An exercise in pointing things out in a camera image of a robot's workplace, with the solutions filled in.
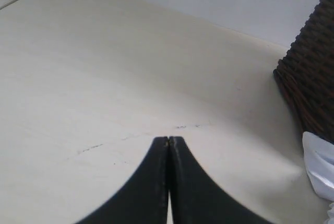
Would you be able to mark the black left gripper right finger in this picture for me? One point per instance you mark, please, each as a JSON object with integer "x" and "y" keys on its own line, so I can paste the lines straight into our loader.
{"x": 196, "y": 197}

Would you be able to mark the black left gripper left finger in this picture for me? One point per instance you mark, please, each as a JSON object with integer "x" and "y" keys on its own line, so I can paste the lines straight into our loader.
{"x": 144, "y": 197}

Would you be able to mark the white t-shirt red lettering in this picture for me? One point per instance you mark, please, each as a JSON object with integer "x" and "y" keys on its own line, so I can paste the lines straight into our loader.
{"x": 318, "y": 159}

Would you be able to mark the dark red wicker basket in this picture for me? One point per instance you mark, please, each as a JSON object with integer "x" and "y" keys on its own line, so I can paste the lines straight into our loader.
{"x": 305, "y": 75}

